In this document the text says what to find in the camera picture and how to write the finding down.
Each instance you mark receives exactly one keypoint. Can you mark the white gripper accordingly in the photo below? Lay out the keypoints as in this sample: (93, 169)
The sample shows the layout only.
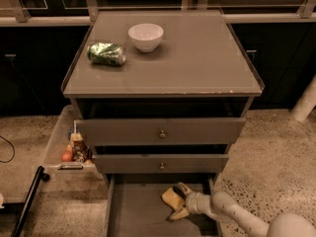
(191, 201)

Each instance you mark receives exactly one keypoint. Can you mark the yellow sponge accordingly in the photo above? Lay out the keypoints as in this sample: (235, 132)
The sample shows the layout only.
(171, 198)

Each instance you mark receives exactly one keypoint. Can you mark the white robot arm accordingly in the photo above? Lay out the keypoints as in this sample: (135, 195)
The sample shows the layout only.
(221, 206)

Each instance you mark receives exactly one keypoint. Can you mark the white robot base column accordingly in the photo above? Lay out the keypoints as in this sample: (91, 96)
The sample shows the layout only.
(306, 103)

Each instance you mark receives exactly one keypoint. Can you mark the grey middle drawer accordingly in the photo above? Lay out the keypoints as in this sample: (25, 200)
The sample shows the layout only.
(160, 163)

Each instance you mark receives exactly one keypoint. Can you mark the grey drawer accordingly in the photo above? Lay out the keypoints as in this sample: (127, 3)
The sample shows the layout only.
(160, 131)
(136, 208)
(160, 163)

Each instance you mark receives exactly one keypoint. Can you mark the grey bottom drawer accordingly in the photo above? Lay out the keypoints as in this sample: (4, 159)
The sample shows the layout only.
(136, 208)

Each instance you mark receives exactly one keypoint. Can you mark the grey top drawer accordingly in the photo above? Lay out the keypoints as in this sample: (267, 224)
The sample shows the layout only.
(160, 131)

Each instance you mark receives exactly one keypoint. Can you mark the grey drawer cabinet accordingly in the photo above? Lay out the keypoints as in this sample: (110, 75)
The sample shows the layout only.
(198, 70)

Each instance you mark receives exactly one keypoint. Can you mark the brown snack bag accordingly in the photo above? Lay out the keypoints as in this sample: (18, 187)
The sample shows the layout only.
(79, 148)

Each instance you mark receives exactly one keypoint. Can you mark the clear plastic storage bin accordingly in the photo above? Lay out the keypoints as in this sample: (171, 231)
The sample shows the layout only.
(59, 142)

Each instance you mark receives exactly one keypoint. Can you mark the red round fruit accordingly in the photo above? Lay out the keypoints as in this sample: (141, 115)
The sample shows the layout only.
(67, 157)

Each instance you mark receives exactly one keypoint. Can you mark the crushed green soda can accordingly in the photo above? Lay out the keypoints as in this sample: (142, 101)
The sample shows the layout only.
(106, 53)

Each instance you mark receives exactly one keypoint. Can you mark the white ceramic bowl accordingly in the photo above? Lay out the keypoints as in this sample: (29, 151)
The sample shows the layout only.
(146, 37)

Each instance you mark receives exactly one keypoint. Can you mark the black metal stand leg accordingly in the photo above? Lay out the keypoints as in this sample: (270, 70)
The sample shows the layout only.
(40, 176)

